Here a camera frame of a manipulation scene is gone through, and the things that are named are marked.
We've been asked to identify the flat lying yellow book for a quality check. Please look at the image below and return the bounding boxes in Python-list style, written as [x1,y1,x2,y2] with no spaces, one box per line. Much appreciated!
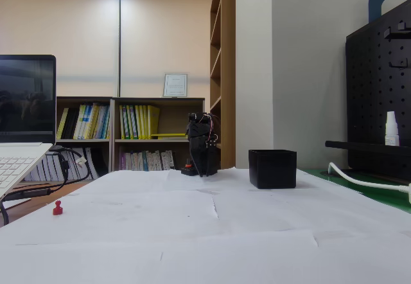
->
[150,132,189,140]

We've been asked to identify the white dropper bottle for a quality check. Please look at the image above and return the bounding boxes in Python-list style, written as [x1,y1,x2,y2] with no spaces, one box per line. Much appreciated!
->
[384,111,401,146]

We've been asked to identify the white laptop with dark screen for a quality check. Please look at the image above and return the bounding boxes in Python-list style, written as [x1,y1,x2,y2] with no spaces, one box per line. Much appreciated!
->
[0,55,57,200]

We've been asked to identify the black adapter cable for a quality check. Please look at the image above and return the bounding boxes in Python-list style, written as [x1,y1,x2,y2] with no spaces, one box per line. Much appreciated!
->
[0,186,54,227]

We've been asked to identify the black square box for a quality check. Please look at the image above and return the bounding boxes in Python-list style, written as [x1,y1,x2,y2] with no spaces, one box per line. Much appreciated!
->
[248,148,297,190]

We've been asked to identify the black laptop cable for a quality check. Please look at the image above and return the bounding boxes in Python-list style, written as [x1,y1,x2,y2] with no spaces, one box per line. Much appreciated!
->
[48,145,91,190]

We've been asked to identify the dark blue arched panel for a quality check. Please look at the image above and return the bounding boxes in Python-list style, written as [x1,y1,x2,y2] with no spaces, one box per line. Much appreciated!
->
[368,0,411,23]

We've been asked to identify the black book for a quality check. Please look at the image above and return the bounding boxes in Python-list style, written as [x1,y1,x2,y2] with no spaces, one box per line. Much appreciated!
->
[60,107,80,140]

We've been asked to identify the beige roller blind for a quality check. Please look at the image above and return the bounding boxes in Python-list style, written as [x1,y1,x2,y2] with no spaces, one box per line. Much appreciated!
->
[120,0,214,98]
[0,0,120,98]

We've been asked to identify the framed white certificate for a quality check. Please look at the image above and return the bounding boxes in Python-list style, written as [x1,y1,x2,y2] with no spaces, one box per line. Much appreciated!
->
[162,73,189,98]

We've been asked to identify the white cable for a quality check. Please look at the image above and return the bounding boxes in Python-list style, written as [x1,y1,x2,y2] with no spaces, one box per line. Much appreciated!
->
[328,162,411,205]

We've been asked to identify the black pegboard organizer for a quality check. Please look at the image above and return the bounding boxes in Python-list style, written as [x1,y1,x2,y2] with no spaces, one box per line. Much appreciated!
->
[324,0,411,182]

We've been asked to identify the white paper sheet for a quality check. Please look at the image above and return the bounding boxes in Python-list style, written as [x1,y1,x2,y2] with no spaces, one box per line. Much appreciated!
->
[269,187,404,234]
[313,211,411,284]
[212,190,279,234]
[224,167,325,199]
[166,167,235,195]

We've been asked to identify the tall wooden bookshelf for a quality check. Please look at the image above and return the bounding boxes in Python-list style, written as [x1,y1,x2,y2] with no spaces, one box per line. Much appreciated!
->
[209,0,237,170]

